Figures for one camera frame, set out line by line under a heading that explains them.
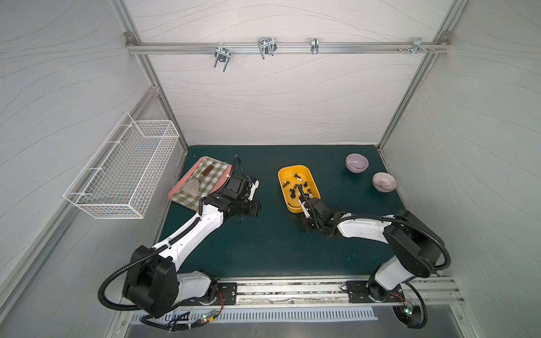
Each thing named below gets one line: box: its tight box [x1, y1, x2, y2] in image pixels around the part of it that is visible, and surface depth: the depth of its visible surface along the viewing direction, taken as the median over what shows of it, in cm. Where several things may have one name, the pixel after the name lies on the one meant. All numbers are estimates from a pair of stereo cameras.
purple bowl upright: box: [345, 152, 370, 174], surface depth 110 cm
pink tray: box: [167, 156, 233, 212], surface depth 106 cm
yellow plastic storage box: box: [277, 164, 322, 214], surface depth 106 cm
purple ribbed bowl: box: [372, 171, 398, 193], surface depth 104 cm
